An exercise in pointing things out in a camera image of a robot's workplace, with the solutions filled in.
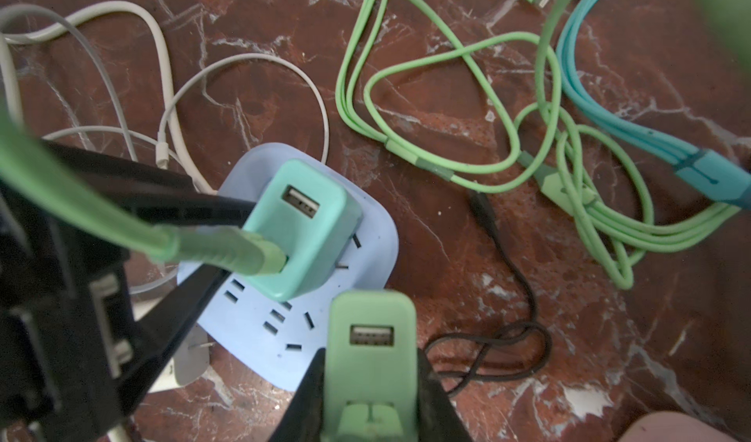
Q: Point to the blue power socket cube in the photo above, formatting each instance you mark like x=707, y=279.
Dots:
x=278, y=339

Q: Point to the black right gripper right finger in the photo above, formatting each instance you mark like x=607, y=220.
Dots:
x=438, y=418

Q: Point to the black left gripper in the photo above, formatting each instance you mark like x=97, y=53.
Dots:
x=61, y=289

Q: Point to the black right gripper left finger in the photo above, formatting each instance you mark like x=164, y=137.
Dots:
x=302, y=422

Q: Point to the pink power socket cube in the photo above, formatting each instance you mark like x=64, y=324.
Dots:
x=672, y=427

